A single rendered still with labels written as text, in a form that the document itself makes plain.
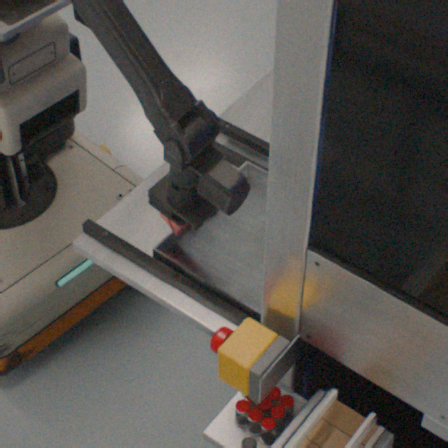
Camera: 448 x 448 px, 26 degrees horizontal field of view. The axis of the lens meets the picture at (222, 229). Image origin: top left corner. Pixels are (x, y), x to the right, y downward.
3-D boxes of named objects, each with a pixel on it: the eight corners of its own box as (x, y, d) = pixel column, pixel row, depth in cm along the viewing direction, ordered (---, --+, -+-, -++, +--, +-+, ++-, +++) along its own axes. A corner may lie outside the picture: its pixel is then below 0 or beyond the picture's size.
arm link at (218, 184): (202, 102, 141) (163, 137, 137) (263, 143, 137) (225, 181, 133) (199, 150, 151) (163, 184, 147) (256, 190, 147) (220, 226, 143)
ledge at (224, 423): (331, 427, 141) (332, 420, 139) (280, 492, 134) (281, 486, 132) (254, 378, 146) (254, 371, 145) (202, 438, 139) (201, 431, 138)
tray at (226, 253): (411, 262, 159) (414, 248, 156) (324, 367, 145) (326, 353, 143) (246, 174, 173) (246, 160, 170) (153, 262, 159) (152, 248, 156)
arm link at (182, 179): (188, 129, 145) (164, 149, 142) (223, 154, 143) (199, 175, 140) (184, 159, 151) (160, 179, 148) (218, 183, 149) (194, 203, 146)
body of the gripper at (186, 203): (195, 233, 150) (199, 204, 145) (145, 198, 153) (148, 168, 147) (220, 209, 154) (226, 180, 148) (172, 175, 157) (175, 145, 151)
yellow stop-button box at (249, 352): (288, 370, 136) (290, 340, 130) (258, 405, 132) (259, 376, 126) (245, 343, 139) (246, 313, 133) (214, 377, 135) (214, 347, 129)
